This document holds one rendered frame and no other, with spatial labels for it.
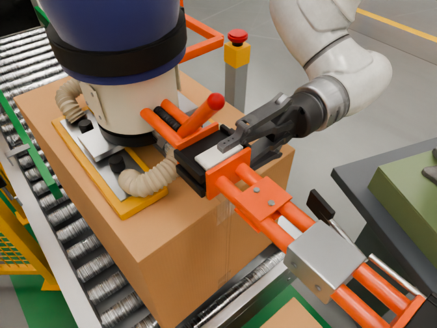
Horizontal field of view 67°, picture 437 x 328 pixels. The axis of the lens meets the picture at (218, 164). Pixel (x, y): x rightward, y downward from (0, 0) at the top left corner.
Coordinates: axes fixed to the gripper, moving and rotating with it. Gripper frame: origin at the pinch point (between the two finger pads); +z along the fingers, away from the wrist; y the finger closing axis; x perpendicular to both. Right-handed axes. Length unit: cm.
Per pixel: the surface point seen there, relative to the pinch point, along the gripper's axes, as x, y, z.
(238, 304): -4, 58, -3
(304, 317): -17, 65, -18
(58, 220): 62, 65, 27
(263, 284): -4, 58, -13
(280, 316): -13, 65, -12
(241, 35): 52, 16, -51
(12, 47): 206, 66, 3
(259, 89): 129, 121, -143
